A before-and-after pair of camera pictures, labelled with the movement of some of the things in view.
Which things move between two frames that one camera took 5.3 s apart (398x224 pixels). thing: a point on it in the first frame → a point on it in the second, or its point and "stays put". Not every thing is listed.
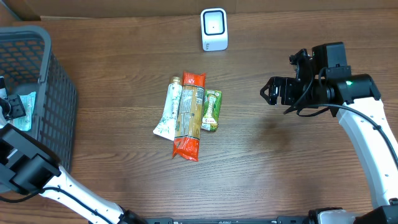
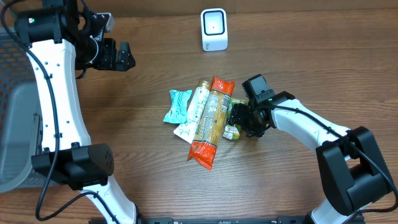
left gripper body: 15,106 → 109,53
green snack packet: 212,109 → 232,130
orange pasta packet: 190,117 → 211,121
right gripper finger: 270,90 → 235,114
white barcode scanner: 214,27 stays put
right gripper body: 282,91 → 244,117
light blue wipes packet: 23,123 → 178,112
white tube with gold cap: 166,127 → 186,131
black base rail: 289,219 stays put
